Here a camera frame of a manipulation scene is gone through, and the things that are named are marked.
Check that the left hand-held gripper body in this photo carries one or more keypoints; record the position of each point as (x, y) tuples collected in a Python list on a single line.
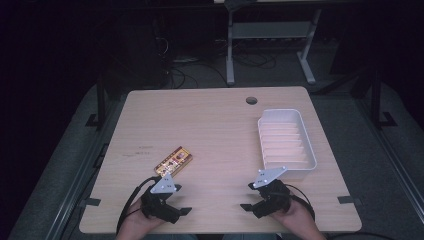
[(159, 203)]

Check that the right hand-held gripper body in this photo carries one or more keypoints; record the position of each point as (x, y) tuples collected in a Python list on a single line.
[(271, 196)]

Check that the person's left hand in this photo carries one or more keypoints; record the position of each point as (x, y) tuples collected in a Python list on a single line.
[(141, 221)]

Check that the person's right hand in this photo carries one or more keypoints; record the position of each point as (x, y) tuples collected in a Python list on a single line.
[(295, 216)]

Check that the gold and red flat box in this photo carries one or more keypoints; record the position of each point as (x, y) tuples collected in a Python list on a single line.
[(173, 161)]

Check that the white plastic basket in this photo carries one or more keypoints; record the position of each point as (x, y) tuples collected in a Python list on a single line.
[(286, 140)]

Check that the black metal stand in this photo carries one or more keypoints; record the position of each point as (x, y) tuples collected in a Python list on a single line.
[(376, 100), (101, 100)]

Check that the grey table bracket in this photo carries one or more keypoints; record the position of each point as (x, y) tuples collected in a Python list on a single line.
[(90, 202), (348, 200)]

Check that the white metal desk frame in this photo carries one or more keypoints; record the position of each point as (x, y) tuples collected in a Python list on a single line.
[(266, 30)]

